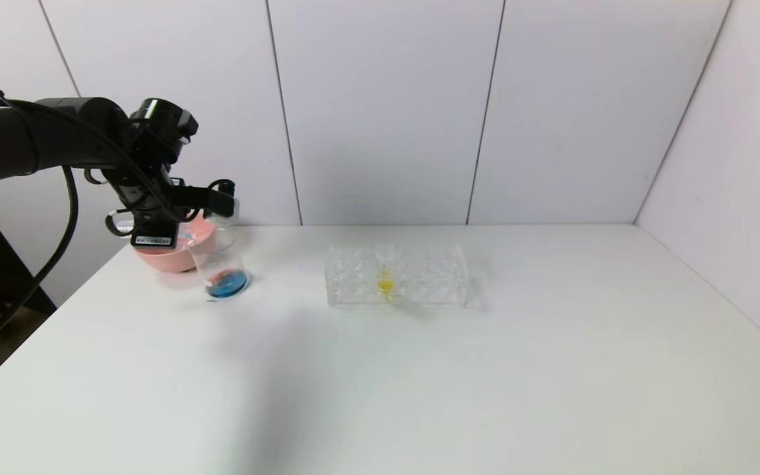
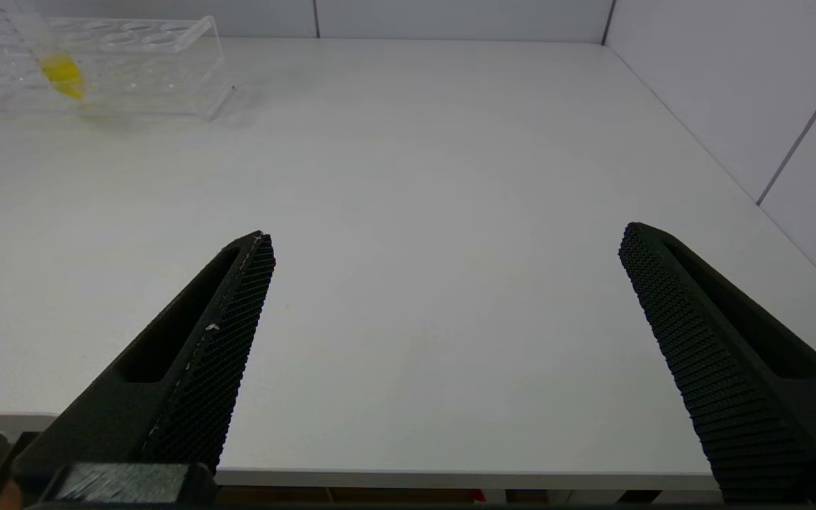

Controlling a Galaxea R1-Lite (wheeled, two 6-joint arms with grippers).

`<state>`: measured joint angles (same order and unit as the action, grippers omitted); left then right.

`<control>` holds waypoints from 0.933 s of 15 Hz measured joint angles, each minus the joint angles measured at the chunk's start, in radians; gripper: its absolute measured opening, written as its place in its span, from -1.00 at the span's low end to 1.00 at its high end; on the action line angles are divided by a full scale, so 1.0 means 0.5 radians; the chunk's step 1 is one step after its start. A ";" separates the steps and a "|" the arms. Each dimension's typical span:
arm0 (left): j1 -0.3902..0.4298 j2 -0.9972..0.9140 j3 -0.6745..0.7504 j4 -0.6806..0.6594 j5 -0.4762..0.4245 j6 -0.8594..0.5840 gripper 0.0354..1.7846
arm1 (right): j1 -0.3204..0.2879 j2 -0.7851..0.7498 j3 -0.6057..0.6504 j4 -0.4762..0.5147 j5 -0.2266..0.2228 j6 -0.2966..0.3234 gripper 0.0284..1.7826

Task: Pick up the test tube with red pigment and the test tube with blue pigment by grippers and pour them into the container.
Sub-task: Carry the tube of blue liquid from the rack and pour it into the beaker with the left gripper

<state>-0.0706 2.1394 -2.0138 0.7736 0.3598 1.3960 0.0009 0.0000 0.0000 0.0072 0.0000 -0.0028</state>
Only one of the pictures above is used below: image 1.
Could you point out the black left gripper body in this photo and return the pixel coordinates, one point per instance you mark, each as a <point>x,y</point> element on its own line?
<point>154,238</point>

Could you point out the test tube with blue pigment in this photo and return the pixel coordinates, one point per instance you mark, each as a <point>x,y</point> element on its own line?
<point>194,234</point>

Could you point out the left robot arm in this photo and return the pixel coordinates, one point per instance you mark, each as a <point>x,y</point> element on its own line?
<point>43,138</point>

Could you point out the test tube with yellow pigment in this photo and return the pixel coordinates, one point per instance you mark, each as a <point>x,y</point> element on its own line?
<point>385,284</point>

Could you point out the clear acrylic test tube rack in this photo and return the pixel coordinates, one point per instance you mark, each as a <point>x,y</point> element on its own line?
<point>419,284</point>

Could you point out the pink bowl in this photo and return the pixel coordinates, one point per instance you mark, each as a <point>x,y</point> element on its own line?
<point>169,260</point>

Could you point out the clear glass beaker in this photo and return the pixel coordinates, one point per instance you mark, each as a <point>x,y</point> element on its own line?
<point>225,280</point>

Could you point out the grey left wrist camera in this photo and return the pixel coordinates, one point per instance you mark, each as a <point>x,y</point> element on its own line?
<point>221,208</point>

